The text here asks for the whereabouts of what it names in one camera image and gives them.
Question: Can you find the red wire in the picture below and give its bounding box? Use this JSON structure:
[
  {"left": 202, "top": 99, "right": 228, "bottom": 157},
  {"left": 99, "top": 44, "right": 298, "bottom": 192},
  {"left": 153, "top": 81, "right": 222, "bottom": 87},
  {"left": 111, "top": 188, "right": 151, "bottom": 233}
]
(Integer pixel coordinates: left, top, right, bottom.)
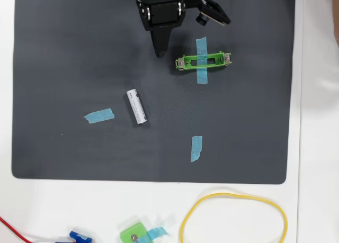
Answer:
[{"left": 0, "top": 216, "right": 34, "bottom": 243}]

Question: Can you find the green plastic battery holder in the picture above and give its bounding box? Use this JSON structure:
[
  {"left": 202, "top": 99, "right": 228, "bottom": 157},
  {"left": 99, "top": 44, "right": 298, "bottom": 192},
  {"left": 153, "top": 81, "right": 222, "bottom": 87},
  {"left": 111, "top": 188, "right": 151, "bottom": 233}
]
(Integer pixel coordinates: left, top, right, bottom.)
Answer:
[{"left": 175, "top": 51, "right": 233, "bottom": 71}]

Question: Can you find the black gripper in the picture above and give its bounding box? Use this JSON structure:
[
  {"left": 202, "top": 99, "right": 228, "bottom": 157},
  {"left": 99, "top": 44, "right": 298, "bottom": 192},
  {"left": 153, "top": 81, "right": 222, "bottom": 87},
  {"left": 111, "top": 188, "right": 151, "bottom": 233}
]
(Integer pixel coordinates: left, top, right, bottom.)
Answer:
[{"left": 137, "top": 0, "right": 186, "bottom": 59}]

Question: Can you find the long blue masking tape strip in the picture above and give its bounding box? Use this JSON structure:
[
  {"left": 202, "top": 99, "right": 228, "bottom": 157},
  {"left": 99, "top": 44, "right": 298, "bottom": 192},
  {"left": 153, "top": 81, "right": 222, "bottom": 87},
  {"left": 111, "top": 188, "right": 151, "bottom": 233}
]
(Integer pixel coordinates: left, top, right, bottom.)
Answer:
[{"left": 195, "top": 37, "right": 209, "bottom": 85}]

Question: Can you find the green plastic block with screw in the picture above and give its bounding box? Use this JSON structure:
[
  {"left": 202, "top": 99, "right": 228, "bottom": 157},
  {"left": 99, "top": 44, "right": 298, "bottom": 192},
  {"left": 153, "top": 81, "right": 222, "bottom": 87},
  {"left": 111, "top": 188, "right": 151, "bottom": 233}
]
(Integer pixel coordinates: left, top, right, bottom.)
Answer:
[{"left": 119, "top": 221, "right": 149, "bottom": 243}]

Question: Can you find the yellow rubber band loop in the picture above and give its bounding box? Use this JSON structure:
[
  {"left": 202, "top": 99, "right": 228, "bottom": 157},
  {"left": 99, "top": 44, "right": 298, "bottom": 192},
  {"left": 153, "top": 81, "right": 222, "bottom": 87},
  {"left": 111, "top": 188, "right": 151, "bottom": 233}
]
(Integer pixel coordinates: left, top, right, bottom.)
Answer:
[{"left": 179, "top": 192, "right": 289, "bottom": 243}]

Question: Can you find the dark grey textured mat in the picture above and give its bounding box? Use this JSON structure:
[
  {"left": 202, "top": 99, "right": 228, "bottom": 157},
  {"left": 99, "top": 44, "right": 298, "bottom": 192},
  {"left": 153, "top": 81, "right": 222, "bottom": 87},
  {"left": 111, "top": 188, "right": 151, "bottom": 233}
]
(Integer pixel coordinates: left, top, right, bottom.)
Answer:
[{"left": 11, "top": 0, "right": 296, "bottom": 185}]

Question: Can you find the blue wire connector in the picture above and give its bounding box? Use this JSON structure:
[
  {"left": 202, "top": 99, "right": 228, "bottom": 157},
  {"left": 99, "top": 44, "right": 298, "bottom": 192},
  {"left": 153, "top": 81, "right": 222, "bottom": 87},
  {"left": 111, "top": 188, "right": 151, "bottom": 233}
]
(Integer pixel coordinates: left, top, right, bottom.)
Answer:
[{"left": 54, "top": 230, "right": 94, "bottom": 243}]

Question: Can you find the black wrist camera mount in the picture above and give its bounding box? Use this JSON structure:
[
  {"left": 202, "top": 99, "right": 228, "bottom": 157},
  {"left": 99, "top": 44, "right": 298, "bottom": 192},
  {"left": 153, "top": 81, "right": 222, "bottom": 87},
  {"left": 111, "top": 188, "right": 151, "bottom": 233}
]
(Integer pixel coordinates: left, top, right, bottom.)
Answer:
[{"left": 184, "top": 0, "right": 231, "bottom": 26}]

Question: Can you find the white AA battery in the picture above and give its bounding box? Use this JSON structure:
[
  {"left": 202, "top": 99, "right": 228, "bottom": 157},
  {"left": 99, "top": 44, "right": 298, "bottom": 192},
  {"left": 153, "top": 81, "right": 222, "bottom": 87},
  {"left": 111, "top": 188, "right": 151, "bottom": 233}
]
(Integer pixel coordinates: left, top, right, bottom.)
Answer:
[{"left": 126, "top": 88, "right": 148, "bottom": 125}]

